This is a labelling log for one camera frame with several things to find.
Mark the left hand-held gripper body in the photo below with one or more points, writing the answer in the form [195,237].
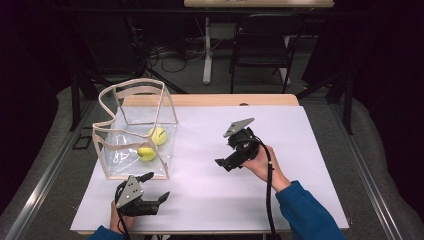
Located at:
[130,193]

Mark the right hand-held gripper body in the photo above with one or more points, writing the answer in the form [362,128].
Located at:
[245,146]

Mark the transparent bag with beige trim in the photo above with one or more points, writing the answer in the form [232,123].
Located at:
[130,166]

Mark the yellow tennis ball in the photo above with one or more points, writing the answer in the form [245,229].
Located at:
[159,136]
[146,154]

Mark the person's right hand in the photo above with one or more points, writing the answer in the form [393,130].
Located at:
[258,166]

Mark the person's left hand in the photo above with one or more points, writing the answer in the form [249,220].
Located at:
[118,221]

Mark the white table cover sheet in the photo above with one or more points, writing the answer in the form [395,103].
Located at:
[200,200]

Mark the wooden table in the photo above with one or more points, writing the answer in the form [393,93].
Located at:
[216,100]

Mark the white desk leg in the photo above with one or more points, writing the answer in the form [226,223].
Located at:
[207,60]

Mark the black metal stand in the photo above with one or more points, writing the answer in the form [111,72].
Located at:
[75,100]
[349,100]

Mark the black folding chair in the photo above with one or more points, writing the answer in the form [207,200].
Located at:
[263,36]

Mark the metal floor rail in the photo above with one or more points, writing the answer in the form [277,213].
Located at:
[45,180]
[370,180]

